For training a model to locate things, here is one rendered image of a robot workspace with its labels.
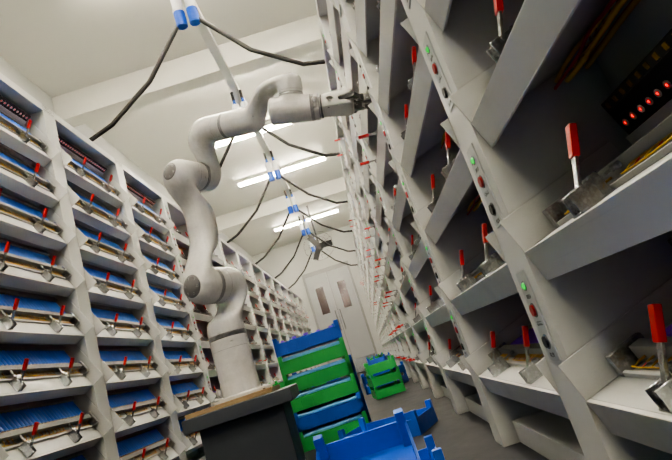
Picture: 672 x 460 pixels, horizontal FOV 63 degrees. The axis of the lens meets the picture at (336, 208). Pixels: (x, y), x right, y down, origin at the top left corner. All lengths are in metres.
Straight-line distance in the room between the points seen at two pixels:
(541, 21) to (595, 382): 0.44
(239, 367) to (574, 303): 1.22
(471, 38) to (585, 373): 0.48
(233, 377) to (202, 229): 0.48
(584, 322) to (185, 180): 1.40
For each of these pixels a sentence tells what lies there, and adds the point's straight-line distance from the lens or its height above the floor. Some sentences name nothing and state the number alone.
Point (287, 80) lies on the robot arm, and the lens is 1.74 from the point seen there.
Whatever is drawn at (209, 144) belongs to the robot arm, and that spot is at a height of 1.11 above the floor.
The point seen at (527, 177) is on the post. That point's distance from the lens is 0.78.
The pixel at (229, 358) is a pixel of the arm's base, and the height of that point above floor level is 0.41.
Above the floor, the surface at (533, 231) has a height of 0.38.
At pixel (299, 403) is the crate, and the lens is 2.49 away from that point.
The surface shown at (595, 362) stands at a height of 0.21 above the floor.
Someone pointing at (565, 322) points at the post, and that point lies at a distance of 0.76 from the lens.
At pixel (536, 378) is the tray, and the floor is 0.18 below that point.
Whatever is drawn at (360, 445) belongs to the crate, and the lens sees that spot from 1.29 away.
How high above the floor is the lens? 0.30
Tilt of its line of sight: 15 degrees up
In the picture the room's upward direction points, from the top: 18 degrees counter-clockwise
